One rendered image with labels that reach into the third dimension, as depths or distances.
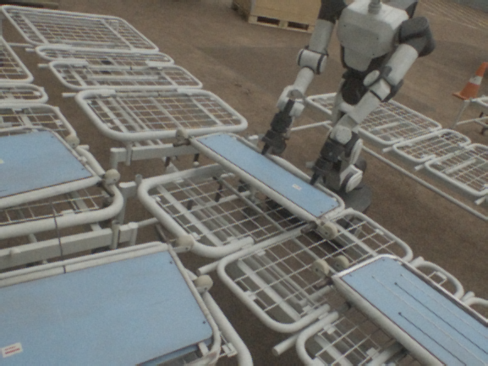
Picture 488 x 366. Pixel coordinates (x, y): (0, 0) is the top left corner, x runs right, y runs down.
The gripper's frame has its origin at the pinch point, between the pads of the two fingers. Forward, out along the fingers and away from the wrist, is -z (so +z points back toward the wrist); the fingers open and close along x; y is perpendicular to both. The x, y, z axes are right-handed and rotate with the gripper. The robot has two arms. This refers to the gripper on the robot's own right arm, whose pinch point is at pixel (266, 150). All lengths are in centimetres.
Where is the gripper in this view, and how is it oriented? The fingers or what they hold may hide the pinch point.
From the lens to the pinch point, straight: 228.0
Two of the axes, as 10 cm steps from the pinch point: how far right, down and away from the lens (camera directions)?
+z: 4.5, -8.7, -2.0
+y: 7.4, 4.9, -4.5
